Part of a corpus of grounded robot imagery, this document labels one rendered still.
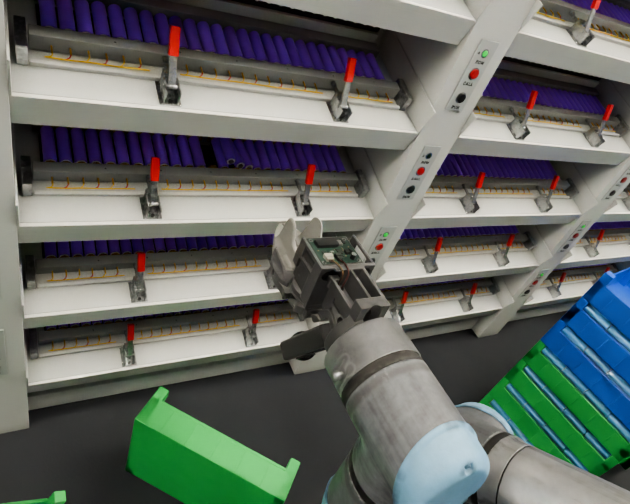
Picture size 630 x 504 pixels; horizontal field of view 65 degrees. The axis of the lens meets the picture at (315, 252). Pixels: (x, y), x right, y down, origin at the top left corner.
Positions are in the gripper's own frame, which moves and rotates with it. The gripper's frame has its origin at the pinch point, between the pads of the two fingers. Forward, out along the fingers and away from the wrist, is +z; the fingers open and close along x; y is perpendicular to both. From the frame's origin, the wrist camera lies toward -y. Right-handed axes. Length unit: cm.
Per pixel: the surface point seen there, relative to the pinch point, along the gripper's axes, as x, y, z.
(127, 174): 15.5, -6.3, 22.8
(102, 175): 19.0, -6.7, 22.9
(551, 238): -100, -22, 19
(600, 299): -80, -15, -8
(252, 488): -2.7, -47.0, -13.0
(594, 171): -100, 0, 21
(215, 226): 2.1, -12.1, 16.7
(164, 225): 10.6, -11.4, 16.5
